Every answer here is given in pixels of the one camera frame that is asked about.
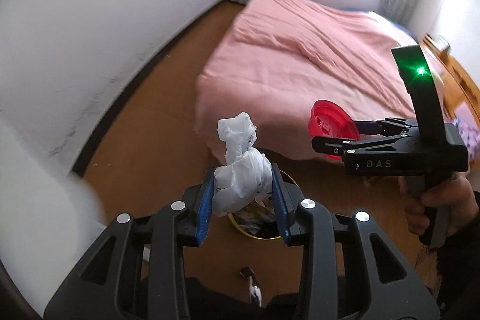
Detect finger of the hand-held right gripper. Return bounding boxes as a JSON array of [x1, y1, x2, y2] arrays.
[[311, 134, 407, 160], [353, 116, 418, 137]]

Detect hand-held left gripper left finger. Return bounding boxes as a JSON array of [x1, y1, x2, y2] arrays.
[[44, 175, 216, 320]]

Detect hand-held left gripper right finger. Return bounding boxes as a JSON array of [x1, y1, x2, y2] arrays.
[[271, 164, 441, 320]]

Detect red plastic lid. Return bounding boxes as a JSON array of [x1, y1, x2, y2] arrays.
[[308, 100, 361, 160]]

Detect yellow trash bin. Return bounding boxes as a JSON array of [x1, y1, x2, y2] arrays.
[[228, 170, 301, 240]]

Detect white plastic bag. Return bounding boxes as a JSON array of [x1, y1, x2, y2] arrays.
[[212, 112, 272, 218]]

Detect person's right forearm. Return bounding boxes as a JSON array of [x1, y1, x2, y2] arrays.
[[414, 189, 480, 320]]

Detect person's right hand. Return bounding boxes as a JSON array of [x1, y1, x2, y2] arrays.
[[398, 173, 480, 239]]

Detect purple floral cloth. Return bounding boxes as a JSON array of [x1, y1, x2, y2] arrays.
[[453, 106, 480, 157]]

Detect small white scrap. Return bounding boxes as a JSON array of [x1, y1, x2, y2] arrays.
[[247, 277, 263, 303]]

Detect wooden bedside furniture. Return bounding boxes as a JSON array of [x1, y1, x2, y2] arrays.
[[422, 35, 480, 126]]

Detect bed with pink blanket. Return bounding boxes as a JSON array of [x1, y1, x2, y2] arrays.
[[195, 0, 447, 164]]

